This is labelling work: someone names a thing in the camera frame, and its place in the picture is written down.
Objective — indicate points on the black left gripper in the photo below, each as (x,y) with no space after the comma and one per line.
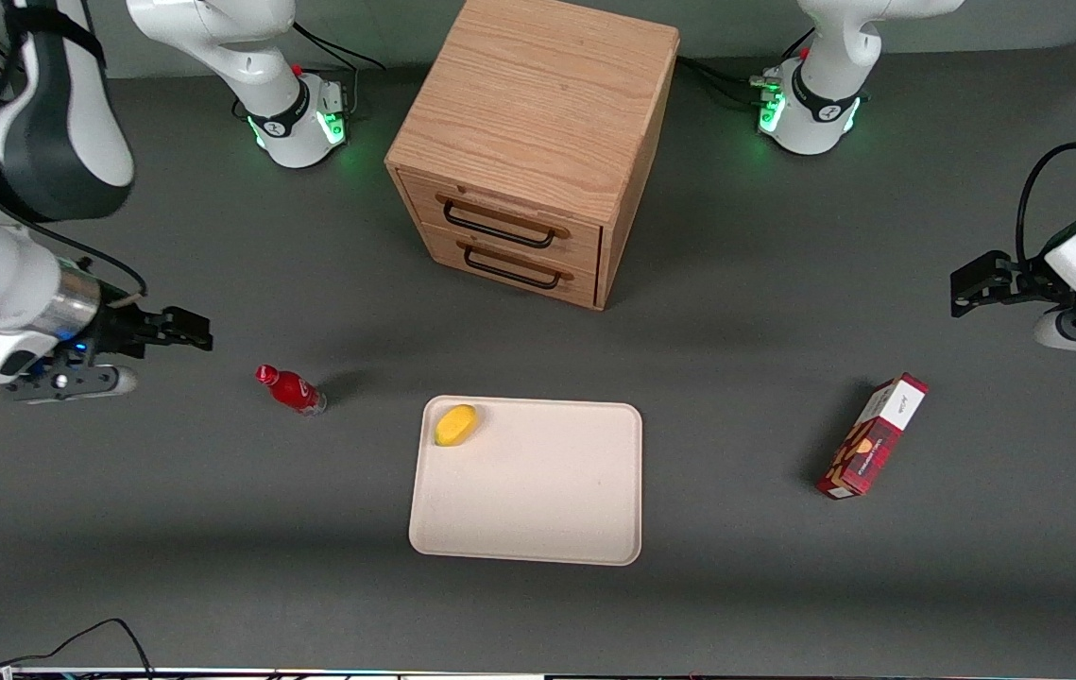
(1021,281)

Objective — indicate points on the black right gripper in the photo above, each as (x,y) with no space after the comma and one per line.
(118,330)

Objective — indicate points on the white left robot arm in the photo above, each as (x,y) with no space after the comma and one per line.
(811,137)

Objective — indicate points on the red coke bottle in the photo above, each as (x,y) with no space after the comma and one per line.
(294,391)

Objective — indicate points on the beige plastic tray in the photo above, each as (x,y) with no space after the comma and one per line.
(538,491)

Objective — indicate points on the red plaid shortbread box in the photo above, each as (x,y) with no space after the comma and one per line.
(868,444)

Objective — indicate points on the yellow toy fruit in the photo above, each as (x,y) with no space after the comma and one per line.
(455,425)

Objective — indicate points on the wooden drawer front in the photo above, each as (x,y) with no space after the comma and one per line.
(585,247)
(580,288)

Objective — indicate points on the wooden drawer cabinet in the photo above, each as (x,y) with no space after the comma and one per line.
(538,94)

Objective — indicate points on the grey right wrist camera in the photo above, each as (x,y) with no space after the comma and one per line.
(75,383)

